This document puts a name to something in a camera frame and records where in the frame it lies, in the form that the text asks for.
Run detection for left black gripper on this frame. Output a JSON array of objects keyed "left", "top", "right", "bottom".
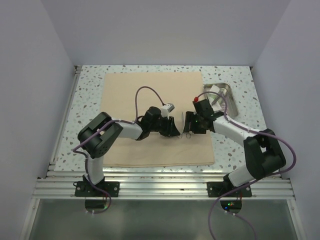
[{"left": 149, "top": 114, "right": 180, "bottom": 137}]

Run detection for steel hemostat clamp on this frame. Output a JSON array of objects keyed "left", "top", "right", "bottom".
[{"left": 176, "top": 112, "right": 191, "bottom": 139}]

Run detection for stainless steel tray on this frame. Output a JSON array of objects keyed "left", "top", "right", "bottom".
[{"left": 203, "top": 83, "right": 239, "bottom": 118}]

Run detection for beige cloth wrap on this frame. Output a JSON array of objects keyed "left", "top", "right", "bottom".
[{"left": 100, "top": 72, "right": 215, "bottom": 168}]

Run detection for serrated steel forceps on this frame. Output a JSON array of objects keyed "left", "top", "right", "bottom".
[{"left": 211, "top": 90, "right": 225, "bottom": 105}]

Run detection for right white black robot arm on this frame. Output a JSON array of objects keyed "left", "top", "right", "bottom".
[{"left": 183, "top": 97, "right": 286, "bottom": 197}]

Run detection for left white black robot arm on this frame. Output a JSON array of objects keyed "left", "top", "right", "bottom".
[{"left": 72, "top": 103, "right": 180, "bottom": 197}]

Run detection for white gauze pad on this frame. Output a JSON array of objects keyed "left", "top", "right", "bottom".
[{"left": 209, "top": 84, "right": 220, "bottom": 93}]

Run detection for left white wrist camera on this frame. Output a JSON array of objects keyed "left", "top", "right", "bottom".
[{"left": 160, "top": 103, "right": 175, "bottom": 118}]

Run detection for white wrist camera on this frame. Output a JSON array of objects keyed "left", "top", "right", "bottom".
[
  {"left": 160, "top": 103, "right": 175, "bottom": 118},
  {"left": 192, "top": 96, "right": 200, "bottom": 104}
]

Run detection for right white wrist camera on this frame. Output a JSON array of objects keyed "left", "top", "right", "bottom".
[{"left": 192, "top": 96, "right": 200, "bottom": 104}]

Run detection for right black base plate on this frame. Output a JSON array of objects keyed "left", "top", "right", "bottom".
[{"left": 206, "top": 181, "right": 253, "bottom": 198}]

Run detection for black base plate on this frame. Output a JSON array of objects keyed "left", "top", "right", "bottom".
[
  {"left": 206, "top": 181, "right": 253, "bottom": 198},
  {"left": 73, "top": 179, "right": 120, "bottom": 198}
]

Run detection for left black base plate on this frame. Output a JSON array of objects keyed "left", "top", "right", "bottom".
[{"left": 73, "top": 179, "right": 120, "bottom": 198}]

